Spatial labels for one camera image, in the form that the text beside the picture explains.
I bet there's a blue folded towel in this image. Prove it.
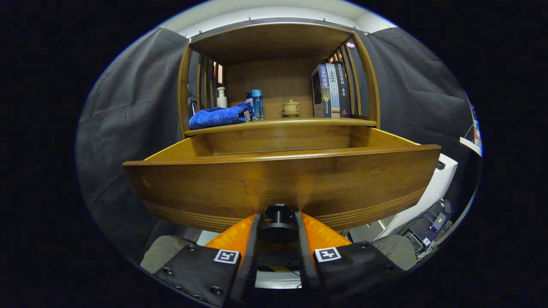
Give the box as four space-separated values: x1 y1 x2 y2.
189 103 255 130

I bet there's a clear blue bottle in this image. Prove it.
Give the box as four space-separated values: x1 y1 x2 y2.
251 89 264 121

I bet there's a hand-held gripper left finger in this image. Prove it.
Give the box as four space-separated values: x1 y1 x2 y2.
153 213 262 308

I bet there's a wooden drawer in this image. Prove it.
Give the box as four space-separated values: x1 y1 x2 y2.
122 126 441 234

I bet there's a black backdrop cloth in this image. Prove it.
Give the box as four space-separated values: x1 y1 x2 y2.
76 17 476 257

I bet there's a person's left leg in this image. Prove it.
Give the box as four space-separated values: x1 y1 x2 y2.
140 235 195 274

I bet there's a white box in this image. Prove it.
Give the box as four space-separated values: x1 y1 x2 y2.
377 153 459 240

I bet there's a black round drawer knob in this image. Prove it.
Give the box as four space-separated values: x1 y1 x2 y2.
258 203 299 243

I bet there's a dark blue cover book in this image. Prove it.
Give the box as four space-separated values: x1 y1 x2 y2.
311 64 332 118

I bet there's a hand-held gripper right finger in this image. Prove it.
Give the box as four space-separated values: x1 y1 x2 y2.
294 211 406 306

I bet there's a pale grey spine book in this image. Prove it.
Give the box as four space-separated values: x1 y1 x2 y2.
326 63 341 118

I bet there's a black electronic device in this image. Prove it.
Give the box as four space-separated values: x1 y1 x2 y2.
398 199 453 257

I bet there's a person's right leg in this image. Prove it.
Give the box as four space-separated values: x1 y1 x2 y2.
370 234 418 271

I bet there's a wooden countertop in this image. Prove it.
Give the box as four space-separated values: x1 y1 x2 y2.
184 116 377 136

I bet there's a person's leg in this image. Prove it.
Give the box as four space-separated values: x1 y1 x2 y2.
370 234 418 271
140 235 195 274

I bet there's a black spine book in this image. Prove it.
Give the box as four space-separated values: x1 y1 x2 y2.
333 61 351 117

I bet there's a white side desk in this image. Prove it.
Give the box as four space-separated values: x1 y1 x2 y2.
460 137 483 157

